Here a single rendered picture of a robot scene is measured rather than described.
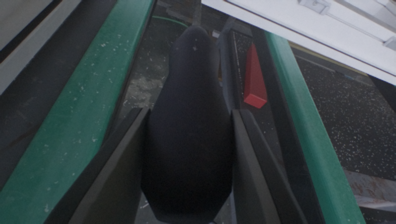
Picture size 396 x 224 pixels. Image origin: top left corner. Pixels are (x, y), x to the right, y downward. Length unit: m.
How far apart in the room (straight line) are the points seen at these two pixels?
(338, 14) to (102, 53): 0.36
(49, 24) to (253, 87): 0.56
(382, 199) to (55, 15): 0.40
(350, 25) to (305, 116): 0.23
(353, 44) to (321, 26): 0.08
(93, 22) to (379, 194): 0.39
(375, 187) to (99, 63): 0.35
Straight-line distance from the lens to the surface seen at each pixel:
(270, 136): 0.63
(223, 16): 1.69
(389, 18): 0.99
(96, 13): 0.26
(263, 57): 0.35
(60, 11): 0.21
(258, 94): 0.65
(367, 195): 0.34
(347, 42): 0.46
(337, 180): 0.23
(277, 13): 0.38
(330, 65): 1.30
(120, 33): 0.22
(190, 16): 1.51
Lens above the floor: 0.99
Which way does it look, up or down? 48 degrees down
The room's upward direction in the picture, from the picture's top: 33 degrees clockwise
